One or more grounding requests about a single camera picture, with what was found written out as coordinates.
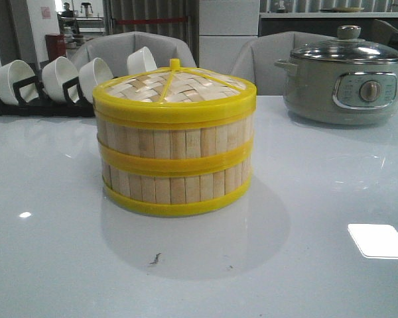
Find bamboo steamer tray yellow rims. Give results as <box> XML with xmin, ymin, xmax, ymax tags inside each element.
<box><xmin>96</xmin><ymin>114</ymin><xmax>253</xmax><ymax>174</ymax></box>

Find woven bamboo steamer lid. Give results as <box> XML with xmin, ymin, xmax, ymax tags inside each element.
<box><xmin>93</xmin><ymin>58</ymin><xmax>257</xmax><ymax>130</ymax></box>

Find bamboo steamer base tray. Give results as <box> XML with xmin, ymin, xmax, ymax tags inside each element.
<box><xmin>99</xmin><ymin>145</ymin><xmax>255</xmax><ymax>218</ymax></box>

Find grey armchair right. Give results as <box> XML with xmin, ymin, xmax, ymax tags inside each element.
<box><xmin>230</xmin><ymin>31</ymin><xmax>330</xmax><ymax>95</ymax></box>

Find grey armchair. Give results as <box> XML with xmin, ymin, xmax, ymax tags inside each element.
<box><xmin>70</xmin><ymin>31</ymin><xmax>196</xmax><ymax>77</ymax></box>
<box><xmin>230</xmin><ymin>31</ymin><xmax>330</xmax><ymax>95</ymax></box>

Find white bowl far right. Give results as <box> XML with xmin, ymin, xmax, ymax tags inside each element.
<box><xmin>127</xmin><ymin>46</ymin><xmax>157</xmax><ymax>75</ymax></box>

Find white bowl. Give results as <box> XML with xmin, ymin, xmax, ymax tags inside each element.
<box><xmin>0</xmin><ymin>60</ymin><xmax>35</xmax><ymax>105</ymax></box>
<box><xmin>79</xmin><ymin>58</ymin><xmax>114</xmax><ymax>103</ymax></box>
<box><xmin>127</xmin><ymin>46</ymin><xmax>157</xmax><ymax>75</ymax></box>
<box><xmin>42</xmin><ymin>56</ymin><xmax>78</xmax><ymax>103</ymax></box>

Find white cabinet column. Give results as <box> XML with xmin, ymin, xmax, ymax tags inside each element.
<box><xmin>198</xmin><ymin>0</ymin><xmax>260</xmax><ymax>74</ymax></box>

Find green electric cooking pot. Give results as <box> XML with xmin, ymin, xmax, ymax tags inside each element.
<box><xmin>275</xmin><ymin>58</ymin><xmax>398</xmax><ymax>125</ymax></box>

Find grey armchair left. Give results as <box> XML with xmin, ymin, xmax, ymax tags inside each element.
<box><xmin>70</xmin><ymin>31</ymin><xmax>196</xmax><ymax>77</ymax></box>

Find red barrier tape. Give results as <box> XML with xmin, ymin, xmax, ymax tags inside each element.
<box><xmin>115</xmin><ymin>17</ymin><xmax>188</xmax><ymax>25</ymax></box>

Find red bin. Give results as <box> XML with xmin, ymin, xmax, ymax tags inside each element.
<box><xmin>44</xmin><ymin>33</ymin><xmax>66</xmax><ymax>62</ymax></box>

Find glass pot lid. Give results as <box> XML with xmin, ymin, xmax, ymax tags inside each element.
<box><xmin>291</xmin><ymin>25</ymin><xmax>398</xmax><ymax>64</ymax></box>

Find dark grey counter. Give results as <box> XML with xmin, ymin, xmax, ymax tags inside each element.
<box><xmin>258</xmin><ymin>12</ymin><xmax>398</xmax><ymax>40</ymax></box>

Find person in background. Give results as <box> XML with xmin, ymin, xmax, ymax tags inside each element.
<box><xmin>60</xmin><ymin>2</ymin><xmax>75</xmax><ymax>18</ymax></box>

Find white bowl far left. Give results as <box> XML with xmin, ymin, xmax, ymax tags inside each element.
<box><xmin>0</xmin><ymin>60</ymin><xmax>35</xmax><ymax>105</ymax></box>

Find black dish rack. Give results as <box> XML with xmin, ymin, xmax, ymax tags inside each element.
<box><xmin>0</xmin><ymin>74</ymin><xmax>95</xmax><ymax>117</ymax></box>

